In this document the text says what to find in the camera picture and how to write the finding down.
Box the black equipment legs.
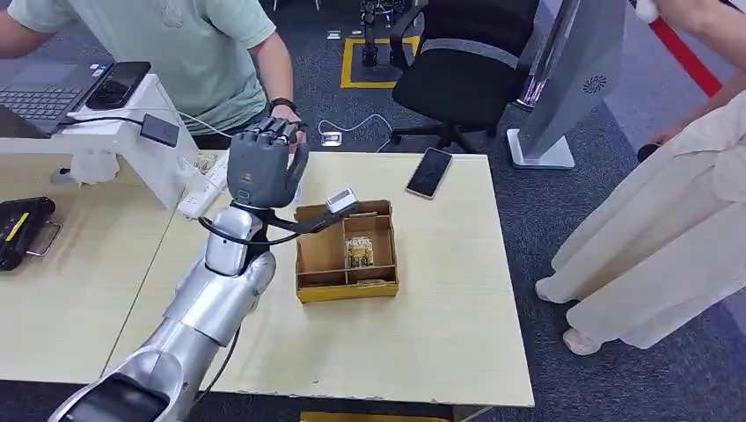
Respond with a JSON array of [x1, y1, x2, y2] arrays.
[[357, 0, 410, 68]]

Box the white floor cable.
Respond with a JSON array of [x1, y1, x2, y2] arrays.
[[317, 113, 395, 154]]

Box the metal wire holder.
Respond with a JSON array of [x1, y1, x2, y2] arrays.
[[26, 222, 63, 258]]

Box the black office chair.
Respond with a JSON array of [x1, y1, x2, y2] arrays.
[[388, 0, 541, 155]]

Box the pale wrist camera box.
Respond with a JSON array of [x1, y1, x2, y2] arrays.
[[324, 186, 358, 216]]

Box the yellow floor tape square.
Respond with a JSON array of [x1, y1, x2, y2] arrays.
[[340, 35, 421, 91]]

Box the white desk stand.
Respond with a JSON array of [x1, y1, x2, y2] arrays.
[[0, 74, 201, 211]]

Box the black smartphone with pink edge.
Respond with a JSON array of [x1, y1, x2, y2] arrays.
[[405, 147, 454, 201]]

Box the dark grey laptop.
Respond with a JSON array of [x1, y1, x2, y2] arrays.
[[0, 58, 115, 140]]

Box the white power strip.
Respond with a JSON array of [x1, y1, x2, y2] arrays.
[[177, 152, 230, 222]]

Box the black smartphone on stand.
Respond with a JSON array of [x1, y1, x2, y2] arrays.
[[84, 61, 153, 113]]

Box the thin white cable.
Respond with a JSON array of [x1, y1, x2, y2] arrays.
[[174, 110, 234, 140]]

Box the small black adapter box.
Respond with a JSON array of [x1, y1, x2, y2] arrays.
[[139, 113, 181, 149]]

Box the red floor tape strip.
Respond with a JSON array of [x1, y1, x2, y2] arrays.
[[629, 0, 724, 99]]

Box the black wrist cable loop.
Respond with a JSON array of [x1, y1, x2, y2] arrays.
[[197, 215, 304, 248]]

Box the standing person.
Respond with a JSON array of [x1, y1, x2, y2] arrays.
[[534, 0, 746, 357]]

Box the seated person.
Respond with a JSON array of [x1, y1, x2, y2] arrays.
[[0, 0, 308, 151]]

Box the white crumpled plastic bag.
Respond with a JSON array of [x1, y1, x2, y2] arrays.
[[69, 149, 121, 187]]

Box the silver monitor on white base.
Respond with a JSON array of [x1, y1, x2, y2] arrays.
[[506, 0, 629, 171]]

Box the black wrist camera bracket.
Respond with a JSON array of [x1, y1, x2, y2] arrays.
[[250, 200, 358, 236]]

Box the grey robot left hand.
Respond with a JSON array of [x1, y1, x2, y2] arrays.
[[225, 116, 311, 210]]

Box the printed card in wooden box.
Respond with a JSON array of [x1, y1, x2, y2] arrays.
[[344, 235, 376, 270]]

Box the black device with yellow stripe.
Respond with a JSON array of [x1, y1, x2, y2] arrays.
[[0, 196, 57, 273]]

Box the white cloth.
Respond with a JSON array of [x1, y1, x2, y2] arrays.
[[634, 0, 661, 25]]

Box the wooden compartment box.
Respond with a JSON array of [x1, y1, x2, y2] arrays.
[[293, 199, 401, 304]]

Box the seated person's hand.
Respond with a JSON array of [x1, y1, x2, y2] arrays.
[[270, 104, 308, 148]]

